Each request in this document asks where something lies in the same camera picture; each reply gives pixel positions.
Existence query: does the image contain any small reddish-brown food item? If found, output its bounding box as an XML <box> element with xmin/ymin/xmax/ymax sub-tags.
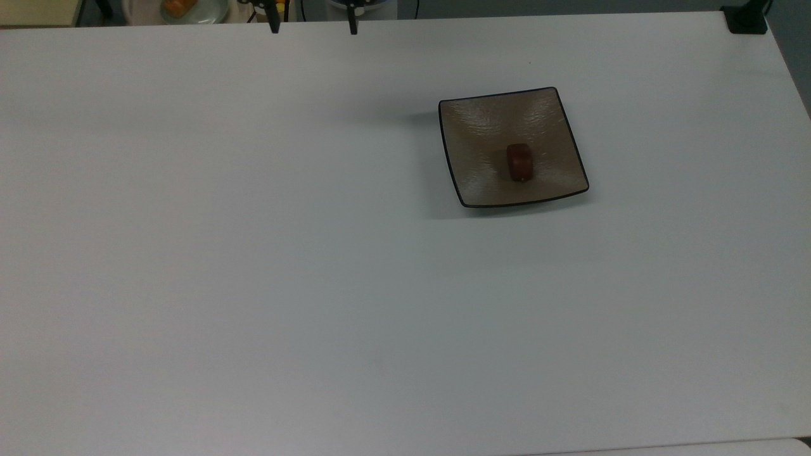
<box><xmin>506</xmin><ymin>142</ymin><xmax>535</xmax><ymax>184</ymax></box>

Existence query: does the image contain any round plate with orange food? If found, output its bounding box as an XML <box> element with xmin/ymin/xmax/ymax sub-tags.
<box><xmin>158</xmin><ymin>0</ymin><xmax>230</xmax><ymax>25</ymax></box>

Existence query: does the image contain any square brown ceramic plate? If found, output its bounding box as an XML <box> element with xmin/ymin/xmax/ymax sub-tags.
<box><xmin>438</xmin><ymin>86</ymin><xmax>591</xmax><ymax>209</ymax></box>

